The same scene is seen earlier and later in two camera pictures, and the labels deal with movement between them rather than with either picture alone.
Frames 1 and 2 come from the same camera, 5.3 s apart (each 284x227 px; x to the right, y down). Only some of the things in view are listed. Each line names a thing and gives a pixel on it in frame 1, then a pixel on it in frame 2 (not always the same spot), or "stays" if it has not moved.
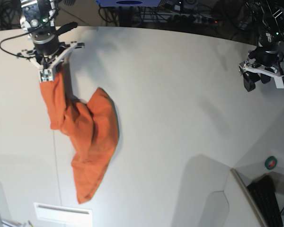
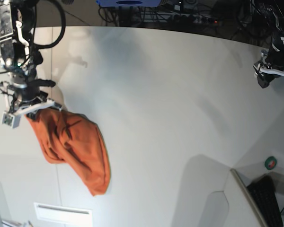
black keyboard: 262,192 stays
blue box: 129,3 stays
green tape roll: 270,162 stays
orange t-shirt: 92,126 to 77,142
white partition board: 244,210 stays
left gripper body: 47,51 to 23,98
